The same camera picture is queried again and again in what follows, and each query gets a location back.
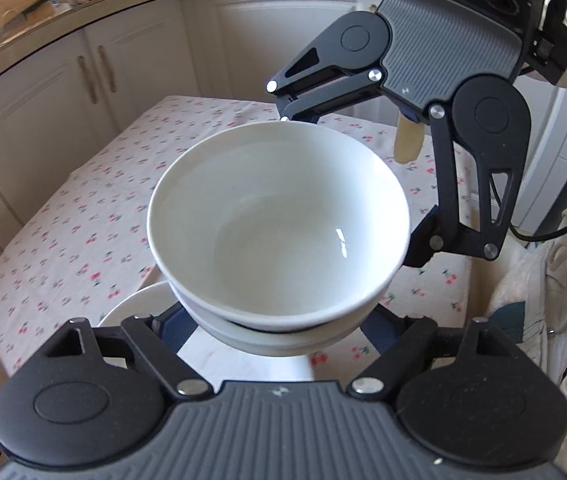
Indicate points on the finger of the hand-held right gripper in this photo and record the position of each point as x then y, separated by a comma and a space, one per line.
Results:
451, 200
323, 90

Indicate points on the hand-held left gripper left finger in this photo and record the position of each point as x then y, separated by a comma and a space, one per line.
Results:
183, 330

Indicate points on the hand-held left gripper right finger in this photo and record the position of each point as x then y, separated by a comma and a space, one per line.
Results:
381, 332

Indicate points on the white plate with fruit print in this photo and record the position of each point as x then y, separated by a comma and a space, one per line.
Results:
243, 367

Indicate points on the white ceramic bowl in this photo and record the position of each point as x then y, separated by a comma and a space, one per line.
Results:
263, 210
273, 345

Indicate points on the person's right hand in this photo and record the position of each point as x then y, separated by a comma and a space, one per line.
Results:
408, 140

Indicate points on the cherry print tablecloth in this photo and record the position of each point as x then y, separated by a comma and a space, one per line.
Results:
63, 240

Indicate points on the person's white jacket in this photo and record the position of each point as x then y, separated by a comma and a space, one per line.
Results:
553, 320

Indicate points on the stone kitchen countertop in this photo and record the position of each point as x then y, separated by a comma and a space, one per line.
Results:
128, 2

